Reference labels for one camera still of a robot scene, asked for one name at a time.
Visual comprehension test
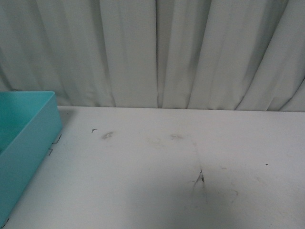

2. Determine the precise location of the turquoise plastic storage box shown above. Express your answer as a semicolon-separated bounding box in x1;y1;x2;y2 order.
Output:
0;91;62;225

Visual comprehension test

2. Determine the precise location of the white pleated curtain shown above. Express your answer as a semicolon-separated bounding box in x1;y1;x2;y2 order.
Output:
0;0;305;112

